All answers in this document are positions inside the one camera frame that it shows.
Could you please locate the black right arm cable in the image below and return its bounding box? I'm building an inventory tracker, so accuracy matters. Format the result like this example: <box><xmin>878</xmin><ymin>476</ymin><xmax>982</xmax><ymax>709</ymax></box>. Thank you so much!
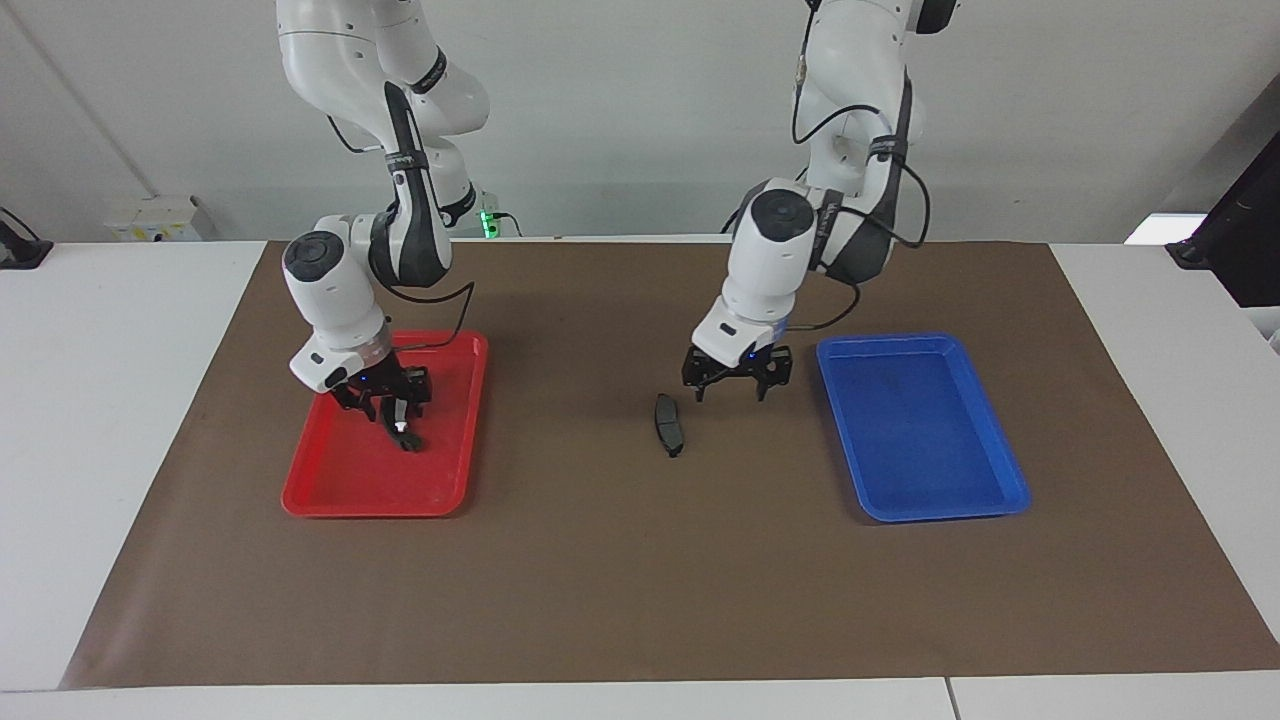
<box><xmin>325</xmin><ymin>80</ymin><xmax>477</xmax><ymax>351</ymax></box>

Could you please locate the dark brake pad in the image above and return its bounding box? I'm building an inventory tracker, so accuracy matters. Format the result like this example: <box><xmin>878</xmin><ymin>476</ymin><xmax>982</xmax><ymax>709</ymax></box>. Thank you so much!
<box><xmin>654</xmin><ymin>392</ymin><xmax>686</xmax><ymax>460</ymax></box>

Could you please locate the blue plastic tray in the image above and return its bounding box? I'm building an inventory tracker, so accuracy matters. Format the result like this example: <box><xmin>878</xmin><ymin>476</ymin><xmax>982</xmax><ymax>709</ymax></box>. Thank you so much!
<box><xmin>816</xmin><ymin>333</ymin><xmax>1032</xmax><ymax>523</ymax></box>

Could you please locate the white box with yellow label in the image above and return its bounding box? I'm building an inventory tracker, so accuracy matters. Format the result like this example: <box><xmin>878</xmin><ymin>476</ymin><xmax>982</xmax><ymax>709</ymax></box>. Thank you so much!
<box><xmin>104</xmin><ymin>195</ymin><xmax>218</xmax><ymax>243</ymax></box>

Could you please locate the brown paper table mat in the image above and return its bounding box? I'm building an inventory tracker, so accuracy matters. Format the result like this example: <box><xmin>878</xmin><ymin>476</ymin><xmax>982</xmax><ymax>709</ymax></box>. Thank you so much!
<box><xmin>58</xmin><ymin>240</ymin><xmax>1280</xmax><ymax>691</ymax></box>

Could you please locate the red plastic tray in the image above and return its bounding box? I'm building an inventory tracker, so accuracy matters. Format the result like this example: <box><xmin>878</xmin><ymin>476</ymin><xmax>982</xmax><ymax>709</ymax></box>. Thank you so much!
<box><xmin>281</xmin><ymin>331</ymin><xmax>490</xmax><ymax>519</ymax></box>

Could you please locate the curved grey brake shoe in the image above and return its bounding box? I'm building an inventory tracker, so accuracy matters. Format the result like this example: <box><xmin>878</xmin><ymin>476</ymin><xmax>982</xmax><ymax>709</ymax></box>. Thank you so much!
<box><xmin>384</xmin><ymin>400</ymin><xmax>427</xmax><ymax>453</ymax></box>

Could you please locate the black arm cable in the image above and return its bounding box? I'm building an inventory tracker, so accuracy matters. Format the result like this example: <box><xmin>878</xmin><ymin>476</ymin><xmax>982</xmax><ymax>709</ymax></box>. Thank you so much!
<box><xmin>790</xmin><ymin>0</ymin><xmax>932</xmax><ymax>332</ymax></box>
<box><xmin>325</xmin><ymin>80</ymin><xmax>477</xmax><ymax>351</ymax></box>

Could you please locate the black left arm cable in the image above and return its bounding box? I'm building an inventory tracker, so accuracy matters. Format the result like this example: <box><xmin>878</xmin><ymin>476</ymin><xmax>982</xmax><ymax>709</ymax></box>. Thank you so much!
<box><xmin>790</xmin><ymin>0</ymin><xmax>932</xmax><ymax>332</ymax></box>

